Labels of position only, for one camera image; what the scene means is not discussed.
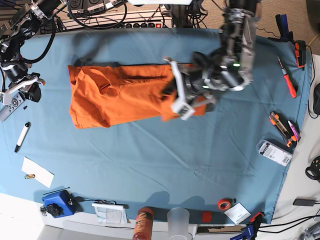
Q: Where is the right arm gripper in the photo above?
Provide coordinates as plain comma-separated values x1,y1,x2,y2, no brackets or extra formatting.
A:
0,63,45,105

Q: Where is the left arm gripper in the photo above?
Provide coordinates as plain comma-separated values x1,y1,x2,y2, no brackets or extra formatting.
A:
161,56,217,121

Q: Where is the orange t-shirt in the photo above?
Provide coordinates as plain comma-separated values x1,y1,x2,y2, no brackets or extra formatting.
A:
67,62,217,130

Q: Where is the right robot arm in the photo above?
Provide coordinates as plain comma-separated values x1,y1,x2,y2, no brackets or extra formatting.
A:
0,0,95,106

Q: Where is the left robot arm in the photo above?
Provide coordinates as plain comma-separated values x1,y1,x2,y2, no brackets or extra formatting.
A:
161,0,261,121

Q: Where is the grey remote control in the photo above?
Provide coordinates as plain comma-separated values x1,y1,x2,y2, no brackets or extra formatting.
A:
0,92,25,122

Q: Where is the white marker pen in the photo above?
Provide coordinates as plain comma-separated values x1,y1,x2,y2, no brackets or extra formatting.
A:
14,122,31,153

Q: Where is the black power strip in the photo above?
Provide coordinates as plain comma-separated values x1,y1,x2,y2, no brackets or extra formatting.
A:
114,21,170,29

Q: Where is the white paper card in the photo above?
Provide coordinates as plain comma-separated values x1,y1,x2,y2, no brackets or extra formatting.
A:
21,157,54,188

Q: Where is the small AA battery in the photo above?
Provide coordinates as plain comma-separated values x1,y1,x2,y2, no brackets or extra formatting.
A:
24,174,36,179

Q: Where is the blue-grey table cloth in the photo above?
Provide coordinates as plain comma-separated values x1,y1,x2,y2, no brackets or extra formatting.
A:
0,28,312,223

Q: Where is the orange black utility knife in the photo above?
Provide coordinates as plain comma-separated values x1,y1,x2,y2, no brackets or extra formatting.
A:
269,111,298,149

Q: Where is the blue box with knob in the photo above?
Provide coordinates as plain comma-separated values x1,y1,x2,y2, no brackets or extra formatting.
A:
42,190,76,219

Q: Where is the orange screwdriver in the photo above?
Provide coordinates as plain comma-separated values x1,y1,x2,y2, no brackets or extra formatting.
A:
277,56,299,99

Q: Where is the plastic blister pack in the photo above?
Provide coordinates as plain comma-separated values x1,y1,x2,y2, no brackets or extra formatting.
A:
256,140,293,167

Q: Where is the red tape roll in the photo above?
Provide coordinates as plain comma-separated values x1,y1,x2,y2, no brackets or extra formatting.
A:
217,198,233,211

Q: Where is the blue clamp top right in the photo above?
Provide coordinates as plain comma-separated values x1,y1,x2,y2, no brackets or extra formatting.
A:
268,14,294,44

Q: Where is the blue clamp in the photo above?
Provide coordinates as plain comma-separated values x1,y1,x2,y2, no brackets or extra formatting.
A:
230,211,265,240
268,14,294,44

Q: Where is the frosted plastic cup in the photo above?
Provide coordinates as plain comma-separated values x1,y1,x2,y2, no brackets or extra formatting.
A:
167,207,192,240

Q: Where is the red flat piece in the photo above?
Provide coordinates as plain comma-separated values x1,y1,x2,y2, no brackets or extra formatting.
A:
201,211,212,223

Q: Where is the purple glue tube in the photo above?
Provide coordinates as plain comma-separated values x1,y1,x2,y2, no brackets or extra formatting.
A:
287,120,301,142

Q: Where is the orange black clamp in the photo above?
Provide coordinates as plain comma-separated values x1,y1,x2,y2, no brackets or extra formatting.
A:
294,40,307,71

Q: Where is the orange drink bottle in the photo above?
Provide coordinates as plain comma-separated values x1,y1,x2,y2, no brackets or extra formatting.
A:
132,207,154,240

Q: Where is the white booklet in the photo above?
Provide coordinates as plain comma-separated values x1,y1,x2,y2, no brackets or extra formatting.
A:
91,203,128,225

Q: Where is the white square packet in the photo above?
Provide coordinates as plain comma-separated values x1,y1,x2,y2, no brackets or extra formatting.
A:
224,202,251,225

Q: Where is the blue clamp bottom right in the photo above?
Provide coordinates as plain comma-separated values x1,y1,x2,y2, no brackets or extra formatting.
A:
230,211,265,240

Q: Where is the black power adapter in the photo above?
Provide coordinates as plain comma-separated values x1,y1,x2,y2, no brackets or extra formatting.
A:
292,198,317,207

